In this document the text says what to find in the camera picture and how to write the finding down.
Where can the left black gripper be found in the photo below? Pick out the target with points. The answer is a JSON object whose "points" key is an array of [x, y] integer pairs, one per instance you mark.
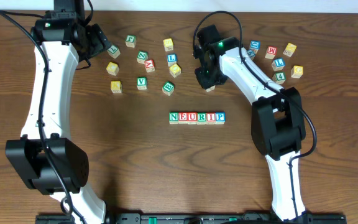
{"points": [[98, 41]]}

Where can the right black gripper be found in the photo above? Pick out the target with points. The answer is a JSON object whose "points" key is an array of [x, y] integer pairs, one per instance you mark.
{"points": [[209, 82]]}

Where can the yellow s block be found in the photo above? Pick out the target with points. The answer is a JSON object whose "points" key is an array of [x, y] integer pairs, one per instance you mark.
{"points": [[210, 88], [168, 45]]}

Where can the red I block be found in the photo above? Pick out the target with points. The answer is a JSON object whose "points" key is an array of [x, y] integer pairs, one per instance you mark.
{"points": [[210, 118]]}

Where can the green R block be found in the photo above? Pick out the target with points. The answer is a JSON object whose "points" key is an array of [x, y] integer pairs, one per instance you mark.
{"points": [[201, 118]]}

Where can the blue P block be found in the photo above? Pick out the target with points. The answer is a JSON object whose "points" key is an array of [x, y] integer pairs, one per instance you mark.
{"points": [[220, 117]]}

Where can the red U block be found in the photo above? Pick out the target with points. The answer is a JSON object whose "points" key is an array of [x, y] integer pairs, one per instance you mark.
{"points": [[192, 117]]}

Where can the red E block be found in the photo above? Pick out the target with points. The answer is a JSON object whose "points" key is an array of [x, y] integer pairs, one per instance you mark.
{"points": [[182, 117]]}

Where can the green N block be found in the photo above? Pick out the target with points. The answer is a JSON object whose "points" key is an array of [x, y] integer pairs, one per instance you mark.
{"points": [[173, 117]]}

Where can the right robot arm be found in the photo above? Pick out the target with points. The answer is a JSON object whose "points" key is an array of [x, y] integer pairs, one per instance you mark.
{"points": [[277, 127]]}

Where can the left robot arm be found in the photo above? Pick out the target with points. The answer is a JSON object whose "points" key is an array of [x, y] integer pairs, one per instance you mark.
{"points": [[44, 156]]}

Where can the green L block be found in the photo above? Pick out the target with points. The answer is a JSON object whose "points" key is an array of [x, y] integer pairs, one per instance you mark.
{"points": [[114, 51]]}

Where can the yellow O block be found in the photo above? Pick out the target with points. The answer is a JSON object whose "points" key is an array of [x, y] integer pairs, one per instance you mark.
{"points": [[175, 70]]}

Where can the yellow C block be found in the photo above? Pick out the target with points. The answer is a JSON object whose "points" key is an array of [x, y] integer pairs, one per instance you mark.
{"points": [[112, 68]]}

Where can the green J block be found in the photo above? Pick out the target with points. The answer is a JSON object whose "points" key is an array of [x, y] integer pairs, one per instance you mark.
{"points": [[130, 41]]}

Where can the blue l block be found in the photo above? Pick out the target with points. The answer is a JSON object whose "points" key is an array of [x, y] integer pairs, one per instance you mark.
{"points": [[278, 64], [171, 59]]}

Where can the green B block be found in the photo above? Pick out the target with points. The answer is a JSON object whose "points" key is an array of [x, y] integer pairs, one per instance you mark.
{"points": [[168, 88]]}

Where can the blue 5 block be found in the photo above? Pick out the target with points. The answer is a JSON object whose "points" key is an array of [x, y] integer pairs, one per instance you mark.
{"points": [[251, 54]]}

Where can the yellow S block top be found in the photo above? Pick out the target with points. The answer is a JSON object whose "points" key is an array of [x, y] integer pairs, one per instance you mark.
{"points": [[168, 45]]}

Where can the yellow K block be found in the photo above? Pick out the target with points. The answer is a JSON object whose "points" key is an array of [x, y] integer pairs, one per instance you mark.
{"points": [[116, 86]]}

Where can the green Z block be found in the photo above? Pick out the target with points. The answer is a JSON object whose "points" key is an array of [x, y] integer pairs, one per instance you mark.
{"points": [[142, 57]]}

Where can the blue D block right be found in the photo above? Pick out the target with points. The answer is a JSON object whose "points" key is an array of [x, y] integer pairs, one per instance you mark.
{"points": [[254, 46]]}

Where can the red A block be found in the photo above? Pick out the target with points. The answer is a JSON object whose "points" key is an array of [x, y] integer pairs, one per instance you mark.
{"points": [[149, 66]]}

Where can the green V block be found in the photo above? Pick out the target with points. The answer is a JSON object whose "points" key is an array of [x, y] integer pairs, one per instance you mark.
{"points": [[141, 83]]}

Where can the red M block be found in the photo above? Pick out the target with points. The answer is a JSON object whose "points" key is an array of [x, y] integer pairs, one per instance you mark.
{"points": [[271, 52]]}

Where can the blue L block right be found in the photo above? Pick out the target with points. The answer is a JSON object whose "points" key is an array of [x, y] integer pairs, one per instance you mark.
{"points": [[278, 64]]}

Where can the green 4 block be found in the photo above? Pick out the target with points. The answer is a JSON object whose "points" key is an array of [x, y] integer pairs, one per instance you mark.
{"points": [[279, 77]]}

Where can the yellow block top right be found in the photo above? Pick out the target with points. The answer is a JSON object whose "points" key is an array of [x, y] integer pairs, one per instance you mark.
{"points": [[289, 49]]}

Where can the yellow G block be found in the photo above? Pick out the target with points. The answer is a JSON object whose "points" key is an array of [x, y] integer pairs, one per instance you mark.
{"points": [[297, 71]]}

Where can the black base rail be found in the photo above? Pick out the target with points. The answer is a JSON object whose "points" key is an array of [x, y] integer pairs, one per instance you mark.
{"points": [[249, 217]]}

